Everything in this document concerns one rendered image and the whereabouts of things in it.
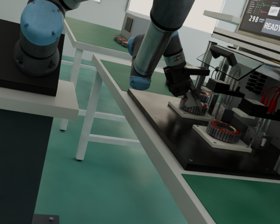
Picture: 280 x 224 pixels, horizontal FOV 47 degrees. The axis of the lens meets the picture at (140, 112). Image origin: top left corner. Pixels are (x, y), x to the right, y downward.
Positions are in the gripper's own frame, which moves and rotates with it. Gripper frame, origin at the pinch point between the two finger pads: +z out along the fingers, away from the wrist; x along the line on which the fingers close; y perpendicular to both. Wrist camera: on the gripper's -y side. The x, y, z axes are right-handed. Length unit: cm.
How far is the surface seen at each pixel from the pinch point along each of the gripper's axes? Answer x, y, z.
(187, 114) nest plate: 7.2, 6.0, -1.8
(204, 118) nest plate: 7.4, -0.1, 2.6
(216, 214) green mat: 62, 22, -9
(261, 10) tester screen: 2.4, -34.3, -26.5
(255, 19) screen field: 1.0, -32.2, -23.6
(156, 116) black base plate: 11.5, 18.0, -9.0
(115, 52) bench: -133, 6, 3
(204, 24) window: -447, -204, 106
